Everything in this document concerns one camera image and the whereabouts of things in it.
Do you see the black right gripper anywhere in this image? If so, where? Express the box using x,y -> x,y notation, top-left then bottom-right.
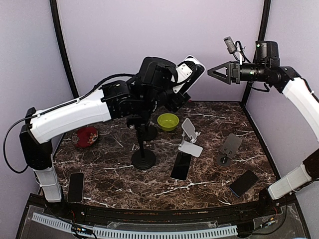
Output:
208,60 -> 269,84

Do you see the black phone grey edge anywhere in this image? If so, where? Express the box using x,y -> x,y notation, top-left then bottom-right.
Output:
170,152 -> 192,181

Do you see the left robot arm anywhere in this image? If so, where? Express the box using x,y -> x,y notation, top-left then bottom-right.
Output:
19,56 -> 205,217

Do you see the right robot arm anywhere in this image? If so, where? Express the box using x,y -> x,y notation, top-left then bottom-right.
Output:
207,41 -> 319,216

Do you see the rear black pole stand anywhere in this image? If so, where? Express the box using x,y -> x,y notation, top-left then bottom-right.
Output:
142,124 -> 158,141

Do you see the black pole stand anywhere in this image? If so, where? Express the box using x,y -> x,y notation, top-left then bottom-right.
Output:
142,124 -> 158,141
127,116 -> 156,170

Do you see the white folding phone stand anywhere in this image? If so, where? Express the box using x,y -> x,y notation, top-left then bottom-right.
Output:
178,118 -> 203,157

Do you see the front black pole stand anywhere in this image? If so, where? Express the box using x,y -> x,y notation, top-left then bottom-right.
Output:
127,116 -> 156,170

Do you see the grey wood-base phone stand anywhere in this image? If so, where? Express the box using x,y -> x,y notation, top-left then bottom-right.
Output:
214,133 -> 242,170

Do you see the black phone blue case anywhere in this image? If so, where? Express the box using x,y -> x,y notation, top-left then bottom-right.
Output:
229,170 -> 259,198

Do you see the green bowl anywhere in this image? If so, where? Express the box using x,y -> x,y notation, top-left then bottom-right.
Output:
157,113 -> 179,131

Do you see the red floral plate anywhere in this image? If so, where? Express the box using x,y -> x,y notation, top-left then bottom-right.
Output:
71,126 -> 98,148

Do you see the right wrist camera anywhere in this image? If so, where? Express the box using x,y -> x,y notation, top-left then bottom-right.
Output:
223,36 -> 237,54

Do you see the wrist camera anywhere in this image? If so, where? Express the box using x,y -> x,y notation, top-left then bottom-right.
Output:
171,55 -> 206,94
223,36 -> 237,54

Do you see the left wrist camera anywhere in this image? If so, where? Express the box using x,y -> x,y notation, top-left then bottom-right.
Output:
171,55 -> 206,94

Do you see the white slotted cable duct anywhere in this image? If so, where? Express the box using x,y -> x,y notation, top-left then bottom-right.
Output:
31,213 -> 238,239

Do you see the black front rail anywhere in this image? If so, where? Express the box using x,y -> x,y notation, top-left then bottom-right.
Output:
15,194 -> 311,239

